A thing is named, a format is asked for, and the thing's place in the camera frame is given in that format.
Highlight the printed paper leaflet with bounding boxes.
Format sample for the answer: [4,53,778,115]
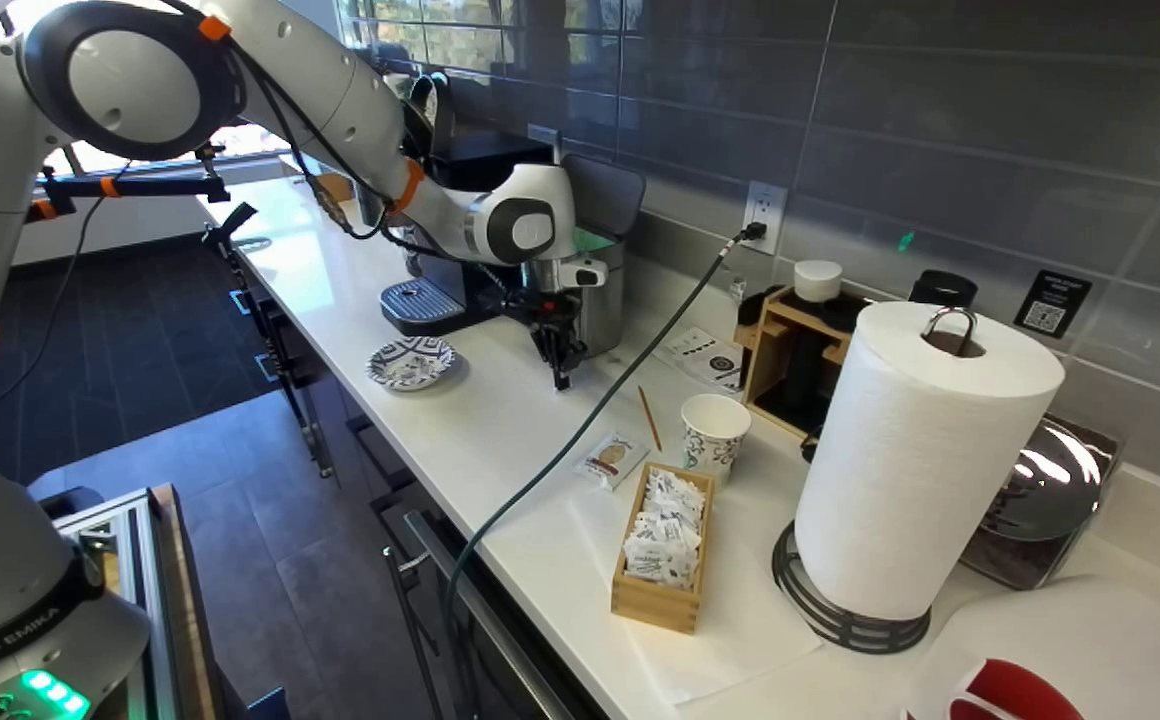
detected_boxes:
[668,328,750,396]

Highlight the white wall outlet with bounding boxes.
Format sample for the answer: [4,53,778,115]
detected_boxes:
[738,175,792,257]

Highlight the black wire towel holder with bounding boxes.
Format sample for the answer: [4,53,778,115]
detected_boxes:
[768,302,982,657]

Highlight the aluminium frame cart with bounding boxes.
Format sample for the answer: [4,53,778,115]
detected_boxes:
[52,485,183,720]

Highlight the wooden countertop organizer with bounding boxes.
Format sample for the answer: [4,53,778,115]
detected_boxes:
[735,285,873,436]

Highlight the white paper towel roll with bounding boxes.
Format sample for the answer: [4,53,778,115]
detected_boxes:
[792,295,1072,628]

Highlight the black QR code sign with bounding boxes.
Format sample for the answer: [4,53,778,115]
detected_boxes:
[1013,264,1094,339]

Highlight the white sachet brown print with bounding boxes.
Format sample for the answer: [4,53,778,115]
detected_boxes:
[584,436,648,487]

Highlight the patterned paper cup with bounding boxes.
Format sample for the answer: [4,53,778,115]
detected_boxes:
[677,388,757,485]

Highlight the black round-topped object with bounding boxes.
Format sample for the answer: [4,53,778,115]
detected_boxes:
[909,264,981,314]

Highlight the wooden stirrer stick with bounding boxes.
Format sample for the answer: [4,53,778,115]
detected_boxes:
[633,384,668,455]

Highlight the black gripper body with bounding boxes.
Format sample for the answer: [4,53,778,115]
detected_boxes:
[520,285,613,357]

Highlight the stainless steel bin green insert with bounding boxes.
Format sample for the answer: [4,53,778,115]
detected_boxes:
[542,148,653,362]

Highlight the white sachet black print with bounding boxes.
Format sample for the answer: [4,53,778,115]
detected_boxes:
[618,517,704,592]
[639,468,711,534]

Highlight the wooden box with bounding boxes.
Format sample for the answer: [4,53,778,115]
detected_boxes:
[607,455,723,636]

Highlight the black rod orange clamps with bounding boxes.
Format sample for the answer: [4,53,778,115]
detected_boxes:
[23,133,237,228]

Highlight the white lidded container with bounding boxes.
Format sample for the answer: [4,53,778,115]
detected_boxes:
[792,257,846,308]

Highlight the black coffee machine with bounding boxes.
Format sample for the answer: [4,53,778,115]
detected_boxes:
[377,125,561,339]

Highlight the patterned small plate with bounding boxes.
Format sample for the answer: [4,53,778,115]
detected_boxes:
[366,334,459,396]

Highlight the red and white object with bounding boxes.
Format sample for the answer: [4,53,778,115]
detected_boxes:
[945,657,1089,720]

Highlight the dark green power cable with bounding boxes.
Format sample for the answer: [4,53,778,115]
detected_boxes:
[435,217,773,720]

